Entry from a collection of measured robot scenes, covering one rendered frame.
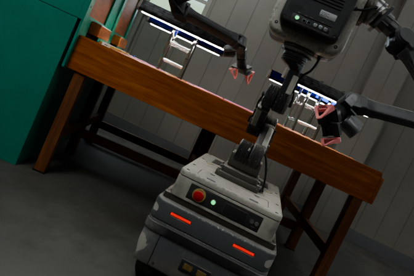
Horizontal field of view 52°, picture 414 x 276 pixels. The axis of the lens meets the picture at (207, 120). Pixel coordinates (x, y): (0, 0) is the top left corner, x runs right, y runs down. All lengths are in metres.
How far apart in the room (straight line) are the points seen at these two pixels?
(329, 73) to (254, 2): 1.03
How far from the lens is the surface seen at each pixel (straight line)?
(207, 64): 4.40
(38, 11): 2.40
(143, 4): 2.64
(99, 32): 2.48
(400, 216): 4.61
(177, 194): 1.66
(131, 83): 2.31
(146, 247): 1.71
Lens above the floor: 0.80
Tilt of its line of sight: 4 degrees down
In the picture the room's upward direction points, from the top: 25 degrees clockwise
